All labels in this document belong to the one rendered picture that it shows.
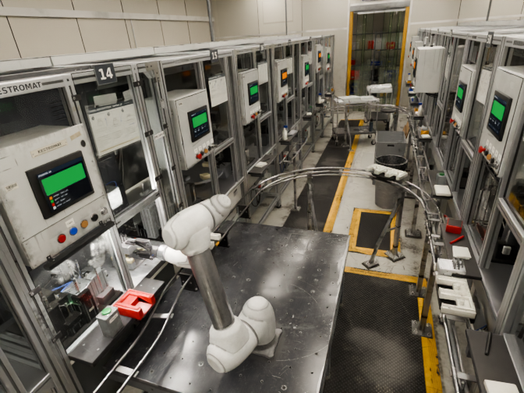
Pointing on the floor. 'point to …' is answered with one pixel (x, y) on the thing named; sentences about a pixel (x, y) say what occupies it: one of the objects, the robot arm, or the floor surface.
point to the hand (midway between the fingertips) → (132, 246)
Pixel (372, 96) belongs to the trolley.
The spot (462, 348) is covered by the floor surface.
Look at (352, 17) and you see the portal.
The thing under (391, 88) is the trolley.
